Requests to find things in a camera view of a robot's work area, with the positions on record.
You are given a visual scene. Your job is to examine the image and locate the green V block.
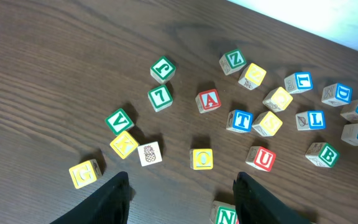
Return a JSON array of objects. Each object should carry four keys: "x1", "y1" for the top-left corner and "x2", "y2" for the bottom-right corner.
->
[{"x1": 105, "y1": 108, "x2": 134, "y2": 136}]

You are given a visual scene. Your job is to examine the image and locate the yellow block beside V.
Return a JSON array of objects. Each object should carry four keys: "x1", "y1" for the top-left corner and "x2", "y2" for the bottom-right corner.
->
[{"x1": 109, "y1": 131, "x2": 139, "y2": 159}]

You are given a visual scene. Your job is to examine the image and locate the yellow block top row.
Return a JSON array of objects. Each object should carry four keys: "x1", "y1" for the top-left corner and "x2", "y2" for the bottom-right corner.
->
[{"x1": 238, "y1": 63, "x2": 267, "y2": 90}]

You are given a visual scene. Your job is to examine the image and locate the blue D block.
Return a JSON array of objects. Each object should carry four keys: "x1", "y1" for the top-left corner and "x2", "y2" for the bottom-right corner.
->
[{"x1": 321, "y1": 83, "x2": 352, "y2": 107}]

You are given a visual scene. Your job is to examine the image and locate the green Z block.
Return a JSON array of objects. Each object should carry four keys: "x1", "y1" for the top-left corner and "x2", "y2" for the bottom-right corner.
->
[{"x1": 219, "y1": 49, "x2": 247, "y2": 75}]

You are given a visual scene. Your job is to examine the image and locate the blue Q block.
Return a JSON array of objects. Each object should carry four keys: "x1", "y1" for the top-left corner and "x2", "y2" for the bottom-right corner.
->
[{"x1": 340, "y1": 98, "x2": 358, "y2": 124}]

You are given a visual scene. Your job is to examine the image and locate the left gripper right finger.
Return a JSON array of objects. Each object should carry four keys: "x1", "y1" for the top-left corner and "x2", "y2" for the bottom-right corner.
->
[{"x1": 232, "y1": 172, "x2": 310, "y2": 224}]

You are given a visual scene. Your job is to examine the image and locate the green N block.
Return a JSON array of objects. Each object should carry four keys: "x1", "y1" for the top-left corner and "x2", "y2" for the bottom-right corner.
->
[{"x1": 209, "y1": 200, "x2": 239, "y2": 224}]

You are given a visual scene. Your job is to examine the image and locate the yellow O block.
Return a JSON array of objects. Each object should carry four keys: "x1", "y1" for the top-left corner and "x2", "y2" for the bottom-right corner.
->
[{"x1": 190, "y1": 149, "x2": 214, "y2": 170}]

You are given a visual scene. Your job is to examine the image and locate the yellow block far left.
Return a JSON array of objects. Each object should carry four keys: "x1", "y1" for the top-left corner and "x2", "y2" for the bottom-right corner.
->
[{"x1": 69, "y1": 159, "x2": 102, "y2": 189}]

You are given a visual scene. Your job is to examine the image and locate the green F block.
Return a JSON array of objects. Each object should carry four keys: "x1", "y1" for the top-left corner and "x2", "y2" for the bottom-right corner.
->
[{"x1": 150, "y1": 56, "x2": 176, "y2": 85}]

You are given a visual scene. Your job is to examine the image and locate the blue L block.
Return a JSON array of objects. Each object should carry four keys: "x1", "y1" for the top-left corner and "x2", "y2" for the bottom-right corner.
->
[{"x1": 295, "y1": 111, "x2": 326, "y2": 131}]

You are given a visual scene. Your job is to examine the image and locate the green B block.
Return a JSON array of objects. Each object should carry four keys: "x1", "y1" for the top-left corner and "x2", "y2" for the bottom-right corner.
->
[{"x1": 305, "y1": 142, "x2": 340, "y2": 168}]

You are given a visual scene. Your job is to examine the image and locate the blue block top row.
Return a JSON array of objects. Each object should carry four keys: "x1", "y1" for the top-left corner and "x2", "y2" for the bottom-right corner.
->
[{"x1": 284, "y1": 72, "x2": 313, "y2": 95}]

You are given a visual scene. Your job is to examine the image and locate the yellow C block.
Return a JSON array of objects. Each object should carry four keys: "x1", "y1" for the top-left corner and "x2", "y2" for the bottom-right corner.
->
[{"x1": 262, "y1": 87, "x2": 293, "y2": 113}]

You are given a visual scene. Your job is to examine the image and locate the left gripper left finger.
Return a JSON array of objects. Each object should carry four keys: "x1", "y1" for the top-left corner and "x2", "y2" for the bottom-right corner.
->
[{"x1": 51, "y1": 171, "x2": 131, "y2": 224}]

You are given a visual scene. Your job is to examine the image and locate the yellow S block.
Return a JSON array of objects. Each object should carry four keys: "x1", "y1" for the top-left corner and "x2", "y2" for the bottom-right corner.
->
[{"x1": 252, "y1": 111, "x2": 283, "y2": 137}]

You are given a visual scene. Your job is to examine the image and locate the red A block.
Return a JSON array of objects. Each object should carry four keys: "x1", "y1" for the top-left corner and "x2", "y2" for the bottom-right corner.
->
[{"x1": 195, "y1": 89, "x2": 221, "y2": 113}]

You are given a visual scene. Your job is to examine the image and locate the blue T block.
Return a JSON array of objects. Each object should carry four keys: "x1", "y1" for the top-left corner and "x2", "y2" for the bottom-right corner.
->
[{"x1": 226, "y1": 110, "x2": 254, "y2": 133}]

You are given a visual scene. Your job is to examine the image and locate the red U block upper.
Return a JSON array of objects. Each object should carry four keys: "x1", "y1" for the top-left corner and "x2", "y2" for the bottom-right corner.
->
[{"x1": 246, "y1": 146, "x2": 276, "y2": 172}]

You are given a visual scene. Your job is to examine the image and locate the green 7 block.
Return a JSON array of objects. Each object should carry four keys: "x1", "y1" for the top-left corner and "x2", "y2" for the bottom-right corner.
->
[{"x1": 147, "y1": 85, "x2": 173, "y2": 112}]

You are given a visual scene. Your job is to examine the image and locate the plain wooden picture block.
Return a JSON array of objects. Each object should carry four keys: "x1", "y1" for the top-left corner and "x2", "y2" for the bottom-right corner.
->
[{"x1": 137, "y1": 141, "x2": 162, "y2": 167}]

